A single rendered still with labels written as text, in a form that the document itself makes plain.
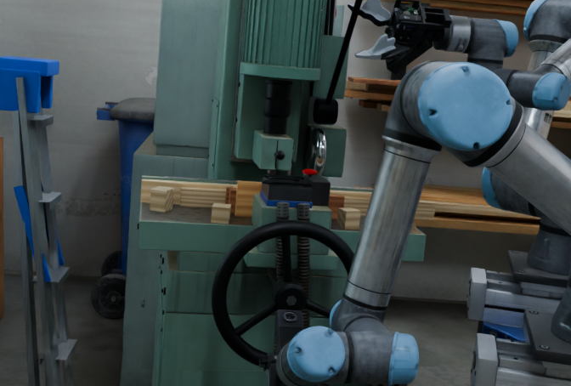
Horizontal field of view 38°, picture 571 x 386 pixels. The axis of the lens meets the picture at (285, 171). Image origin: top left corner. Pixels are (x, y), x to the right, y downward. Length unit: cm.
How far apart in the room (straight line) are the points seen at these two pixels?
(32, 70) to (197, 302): 105
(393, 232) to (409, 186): 8
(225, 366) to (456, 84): 88
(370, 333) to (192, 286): 56
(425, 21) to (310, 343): 78
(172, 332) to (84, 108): 260
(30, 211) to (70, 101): 176
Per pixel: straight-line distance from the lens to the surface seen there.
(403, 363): 125
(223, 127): 200
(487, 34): 179
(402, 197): 131
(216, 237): 169
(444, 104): 114
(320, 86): 202
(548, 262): 196
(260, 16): 176
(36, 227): 254
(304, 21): 175
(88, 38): 421
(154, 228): 168
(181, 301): 173
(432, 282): 446
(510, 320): 199
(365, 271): 133
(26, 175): 252
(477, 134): 115
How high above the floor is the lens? 127
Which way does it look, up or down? 9 degrees down
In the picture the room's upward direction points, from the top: 5 degrees clockwise
